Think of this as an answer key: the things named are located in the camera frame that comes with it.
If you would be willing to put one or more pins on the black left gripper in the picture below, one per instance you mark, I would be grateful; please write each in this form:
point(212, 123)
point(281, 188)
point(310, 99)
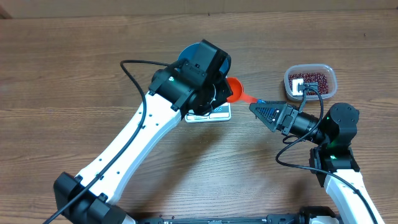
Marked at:
point(225, 91)

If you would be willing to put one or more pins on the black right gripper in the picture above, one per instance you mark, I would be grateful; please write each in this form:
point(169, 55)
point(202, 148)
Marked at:
point(286, 118)

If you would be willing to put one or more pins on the white digital kitchen scale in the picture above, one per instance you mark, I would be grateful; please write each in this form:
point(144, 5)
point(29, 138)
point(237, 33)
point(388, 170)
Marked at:
point(221, 113)

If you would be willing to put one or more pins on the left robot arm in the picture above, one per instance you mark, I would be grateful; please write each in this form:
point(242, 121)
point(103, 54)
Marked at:
point(91, 196)

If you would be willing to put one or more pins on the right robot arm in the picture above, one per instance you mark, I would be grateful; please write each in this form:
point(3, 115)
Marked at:
point(332, 159)

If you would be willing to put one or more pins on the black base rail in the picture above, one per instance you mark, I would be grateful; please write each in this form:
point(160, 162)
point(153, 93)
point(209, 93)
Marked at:
point(306, 215)

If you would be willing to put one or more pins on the blue bowl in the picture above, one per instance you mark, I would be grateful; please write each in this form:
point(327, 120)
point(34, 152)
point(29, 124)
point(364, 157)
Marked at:
point(189, 52)

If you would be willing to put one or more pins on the red measuring scoop blue handle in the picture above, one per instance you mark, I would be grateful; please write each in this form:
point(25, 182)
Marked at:
point(238, 93)

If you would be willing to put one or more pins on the red beans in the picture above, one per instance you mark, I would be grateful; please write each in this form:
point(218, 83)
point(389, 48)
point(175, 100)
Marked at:
point(323, 87)

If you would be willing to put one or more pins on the clear plastic container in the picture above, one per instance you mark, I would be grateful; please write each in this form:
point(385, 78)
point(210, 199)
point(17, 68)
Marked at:
point(311, 68)

